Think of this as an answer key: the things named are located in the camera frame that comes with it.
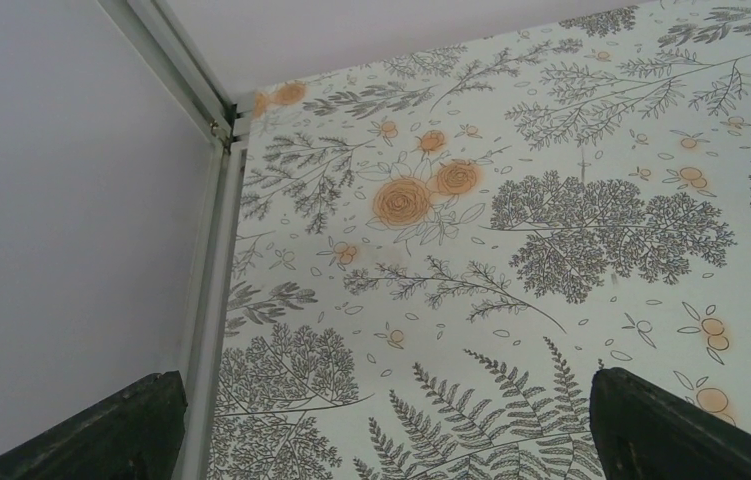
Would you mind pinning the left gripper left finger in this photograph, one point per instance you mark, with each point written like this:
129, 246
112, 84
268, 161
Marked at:
135, 433

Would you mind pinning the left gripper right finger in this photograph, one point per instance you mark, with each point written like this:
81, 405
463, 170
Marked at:
642, 431

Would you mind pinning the floral patterned table mat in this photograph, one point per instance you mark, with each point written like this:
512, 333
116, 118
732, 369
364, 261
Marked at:
435, 252

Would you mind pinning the aluminium corner post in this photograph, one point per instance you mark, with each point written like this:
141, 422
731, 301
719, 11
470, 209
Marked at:
154, 30

